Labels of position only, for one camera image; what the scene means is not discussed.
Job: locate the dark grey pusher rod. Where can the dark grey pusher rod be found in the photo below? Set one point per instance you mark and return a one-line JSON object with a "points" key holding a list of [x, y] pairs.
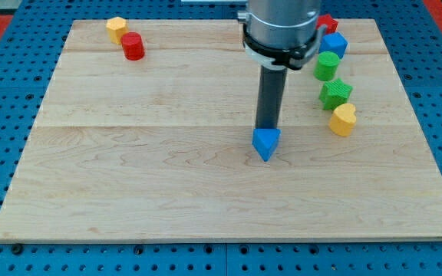
{"points": [[271, 89]]}

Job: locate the black clamp ring mount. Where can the black clamp ring mount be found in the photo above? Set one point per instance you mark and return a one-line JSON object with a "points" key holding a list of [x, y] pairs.
{"points": [[277, 59]]}

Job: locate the blue triangle block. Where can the blue triangle block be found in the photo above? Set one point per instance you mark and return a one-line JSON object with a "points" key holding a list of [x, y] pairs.
{"points": [[265, 142]]}

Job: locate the red block behind arm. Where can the red block behind arm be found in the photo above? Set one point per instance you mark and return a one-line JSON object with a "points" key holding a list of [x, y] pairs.
{"points": [[330, 23]]}

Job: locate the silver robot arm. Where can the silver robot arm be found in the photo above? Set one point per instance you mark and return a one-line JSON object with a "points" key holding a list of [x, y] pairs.
{"points": [[280, 35]]}

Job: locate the green cylinder block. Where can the green cylinder block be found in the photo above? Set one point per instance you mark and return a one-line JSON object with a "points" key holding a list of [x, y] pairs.
{"points": [[326, 66]]}

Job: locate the blue cube block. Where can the blue cube block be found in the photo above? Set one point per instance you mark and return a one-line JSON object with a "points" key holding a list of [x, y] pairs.
{"points": [[334, 42]]}

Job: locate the green star block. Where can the green star block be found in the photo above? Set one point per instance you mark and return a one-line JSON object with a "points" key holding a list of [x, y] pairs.
{"points": [[334, 93]]}

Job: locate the yellow heart block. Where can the yellow heart block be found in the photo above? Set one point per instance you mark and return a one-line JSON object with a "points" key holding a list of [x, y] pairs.
{"points": [[343, 119]]}

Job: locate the wooden board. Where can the wooden board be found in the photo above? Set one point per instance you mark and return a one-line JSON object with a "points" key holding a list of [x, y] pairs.
{"points": [[160, 150]]}

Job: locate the red cylinder block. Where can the red cylinder block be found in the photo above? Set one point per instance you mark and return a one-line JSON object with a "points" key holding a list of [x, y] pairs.
{"points": [[132, 45]]}

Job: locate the yellow hexagon block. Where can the yellow hexagon block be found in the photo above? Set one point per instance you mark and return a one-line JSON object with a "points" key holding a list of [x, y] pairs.
{"points": [[116, 28]]}

